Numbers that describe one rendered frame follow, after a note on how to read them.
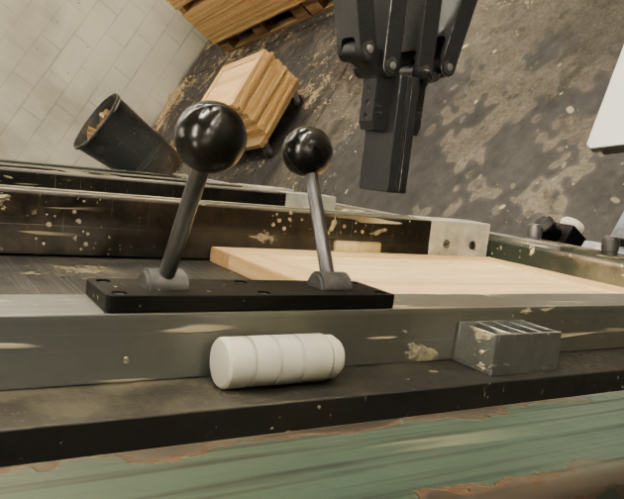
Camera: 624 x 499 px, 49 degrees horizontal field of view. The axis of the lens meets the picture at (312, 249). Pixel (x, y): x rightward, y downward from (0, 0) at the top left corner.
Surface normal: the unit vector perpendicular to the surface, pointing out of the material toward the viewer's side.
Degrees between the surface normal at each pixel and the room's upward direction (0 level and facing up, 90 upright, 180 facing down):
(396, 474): 59
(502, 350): 89
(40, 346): 90
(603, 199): 0
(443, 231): 90
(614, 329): 90
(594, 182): 0
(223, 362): 31
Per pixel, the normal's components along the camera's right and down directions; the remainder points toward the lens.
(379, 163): -0.85, -0.04
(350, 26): -0.85, 0.20
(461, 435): 0.11, -0.99
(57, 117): 0.61, 0.00
